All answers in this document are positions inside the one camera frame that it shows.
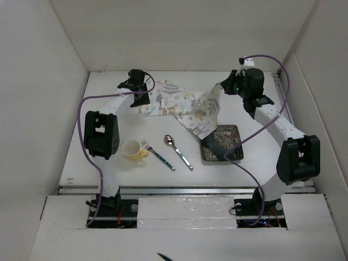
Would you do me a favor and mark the spoon with teal handle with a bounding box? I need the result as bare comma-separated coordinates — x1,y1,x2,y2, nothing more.
164,135,194,171

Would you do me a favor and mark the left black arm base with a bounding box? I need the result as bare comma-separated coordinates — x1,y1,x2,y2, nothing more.
85,191,139,229

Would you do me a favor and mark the white floral cloth napkin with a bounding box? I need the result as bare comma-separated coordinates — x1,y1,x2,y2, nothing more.
139,80,222,140

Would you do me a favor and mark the yellow ceramic mug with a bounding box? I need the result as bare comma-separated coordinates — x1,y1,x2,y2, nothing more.
122,140,149,162

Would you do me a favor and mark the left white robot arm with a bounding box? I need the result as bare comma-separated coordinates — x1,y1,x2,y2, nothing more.
83,69,155,216

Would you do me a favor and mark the fork with teal handle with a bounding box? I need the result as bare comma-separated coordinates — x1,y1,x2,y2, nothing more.
141,140,176,171

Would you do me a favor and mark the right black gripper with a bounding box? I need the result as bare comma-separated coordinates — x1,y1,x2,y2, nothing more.
221,70,250,99

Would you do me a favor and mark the aluminium rail frame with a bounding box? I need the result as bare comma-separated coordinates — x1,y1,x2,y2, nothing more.
55,71,316,196

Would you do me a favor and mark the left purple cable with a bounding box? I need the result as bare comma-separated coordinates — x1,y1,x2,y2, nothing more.
77,70,156,226

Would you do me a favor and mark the black floral square plate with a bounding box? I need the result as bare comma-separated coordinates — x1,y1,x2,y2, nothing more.
201,125,241,161

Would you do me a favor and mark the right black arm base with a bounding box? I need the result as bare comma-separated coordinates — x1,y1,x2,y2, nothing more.
229,189,287,228

